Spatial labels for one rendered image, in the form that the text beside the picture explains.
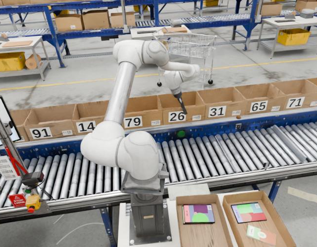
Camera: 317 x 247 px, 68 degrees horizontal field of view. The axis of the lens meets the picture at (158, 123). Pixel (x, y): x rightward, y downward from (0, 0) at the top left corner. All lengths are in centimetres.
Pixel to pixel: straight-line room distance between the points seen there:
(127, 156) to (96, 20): 524
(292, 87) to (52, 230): 287
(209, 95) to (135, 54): 126
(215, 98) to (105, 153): 162
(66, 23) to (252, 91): 473
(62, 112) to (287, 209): 245
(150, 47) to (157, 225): 103
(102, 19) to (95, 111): 398
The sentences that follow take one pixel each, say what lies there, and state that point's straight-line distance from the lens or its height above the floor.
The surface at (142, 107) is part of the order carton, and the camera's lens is 238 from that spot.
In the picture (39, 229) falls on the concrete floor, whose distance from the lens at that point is 282.
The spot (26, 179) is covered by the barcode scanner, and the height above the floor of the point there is 109.
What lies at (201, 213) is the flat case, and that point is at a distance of 167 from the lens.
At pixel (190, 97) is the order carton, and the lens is 243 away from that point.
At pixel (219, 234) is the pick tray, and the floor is 76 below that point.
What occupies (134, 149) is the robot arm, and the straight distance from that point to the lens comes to 108.
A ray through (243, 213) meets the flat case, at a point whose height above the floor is 77.
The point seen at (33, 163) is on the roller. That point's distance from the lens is 233.
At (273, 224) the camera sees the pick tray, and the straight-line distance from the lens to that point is 177.
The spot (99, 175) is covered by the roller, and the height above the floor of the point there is 75.
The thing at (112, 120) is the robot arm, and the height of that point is 148.
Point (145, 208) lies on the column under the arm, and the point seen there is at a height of 104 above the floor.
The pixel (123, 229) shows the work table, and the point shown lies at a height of 75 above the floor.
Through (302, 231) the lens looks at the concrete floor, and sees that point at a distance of 279.
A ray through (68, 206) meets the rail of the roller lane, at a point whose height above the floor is 70.
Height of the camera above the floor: 217
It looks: 35 degrees down
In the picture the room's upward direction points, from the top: 3 degrees counter-clockwise
